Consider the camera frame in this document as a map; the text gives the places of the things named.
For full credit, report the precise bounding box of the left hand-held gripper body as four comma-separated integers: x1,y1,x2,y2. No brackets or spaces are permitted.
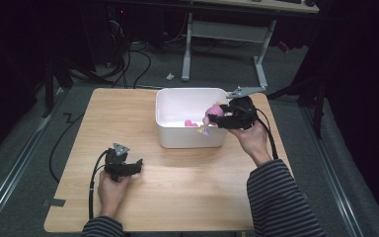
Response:
104,141,131,183

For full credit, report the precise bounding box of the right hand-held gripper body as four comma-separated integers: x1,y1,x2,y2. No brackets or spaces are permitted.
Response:
225,85,267,131

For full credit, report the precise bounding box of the pink ball rope toy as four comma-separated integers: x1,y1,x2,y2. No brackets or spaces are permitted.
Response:
196,101,227,137

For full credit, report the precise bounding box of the white plastic bin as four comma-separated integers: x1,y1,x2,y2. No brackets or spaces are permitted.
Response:
155,86,235,149

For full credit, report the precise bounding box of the person's left hand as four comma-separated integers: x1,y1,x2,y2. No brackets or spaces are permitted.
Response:
97,171,134,220

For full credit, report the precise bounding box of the person's right hand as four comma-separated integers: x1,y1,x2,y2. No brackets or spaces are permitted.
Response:
228,120,272,168

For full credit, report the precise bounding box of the grey tape piece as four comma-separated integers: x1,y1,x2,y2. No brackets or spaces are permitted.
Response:
48,197,67,208

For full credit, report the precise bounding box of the black metal stand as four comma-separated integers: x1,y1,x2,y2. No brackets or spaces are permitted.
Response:
41,53,74,119
265,74,328,140

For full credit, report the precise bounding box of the small red object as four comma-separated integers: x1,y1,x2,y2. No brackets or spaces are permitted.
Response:
277,40,291,53

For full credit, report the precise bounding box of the dark computer tower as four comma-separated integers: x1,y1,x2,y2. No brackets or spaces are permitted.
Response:
88,5,130,67

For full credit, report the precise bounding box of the left hand-held gripper black cable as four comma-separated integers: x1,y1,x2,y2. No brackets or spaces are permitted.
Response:
87,149,111,220

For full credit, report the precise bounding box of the hand-held gripper black cable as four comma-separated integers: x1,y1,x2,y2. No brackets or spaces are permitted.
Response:
255,108,279,161
87,149,111,220

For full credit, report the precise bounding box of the right hand-held gripper black cable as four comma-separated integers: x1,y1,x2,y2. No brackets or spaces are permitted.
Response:
255,108,279,161

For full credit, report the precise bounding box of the thin black floor cable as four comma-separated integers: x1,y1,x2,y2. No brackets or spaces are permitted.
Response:
48,112,85,184

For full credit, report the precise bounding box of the wooden desk with grey frame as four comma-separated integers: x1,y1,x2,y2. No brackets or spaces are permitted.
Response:
181,0,320,90

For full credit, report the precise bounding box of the metal floor rail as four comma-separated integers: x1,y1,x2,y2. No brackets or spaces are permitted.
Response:
0,88,64,229
300,106,365,237

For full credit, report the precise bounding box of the bundle of black floor cables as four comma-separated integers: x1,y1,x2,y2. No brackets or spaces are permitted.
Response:
104,13,153,90

